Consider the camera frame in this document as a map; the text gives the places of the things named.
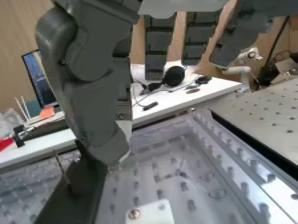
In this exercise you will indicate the black mouse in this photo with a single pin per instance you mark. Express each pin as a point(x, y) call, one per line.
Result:
point(202, 79)

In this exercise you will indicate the computer screen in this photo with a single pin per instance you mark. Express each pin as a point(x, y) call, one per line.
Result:
point(39, 80)

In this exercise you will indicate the black headphones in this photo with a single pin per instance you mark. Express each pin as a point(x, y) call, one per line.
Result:
point(173, 76)

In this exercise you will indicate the thin stick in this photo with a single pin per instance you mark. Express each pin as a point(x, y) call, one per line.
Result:
point(61, 166)

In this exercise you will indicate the small white jointed device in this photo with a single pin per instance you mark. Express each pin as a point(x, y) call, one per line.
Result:
point(240, 66)

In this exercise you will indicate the small white plate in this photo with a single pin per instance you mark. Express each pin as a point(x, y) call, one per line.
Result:
point(151, 213)

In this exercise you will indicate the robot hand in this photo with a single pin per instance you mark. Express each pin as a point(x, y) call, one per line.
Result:
point(93, 83)

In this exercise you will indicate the clear box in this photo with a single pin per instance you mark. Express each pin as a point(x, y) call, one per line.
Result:
point(177, 160)

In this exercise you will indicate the white desk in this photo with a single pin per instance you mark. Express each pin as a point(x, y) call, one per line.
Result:
point(177, 100)

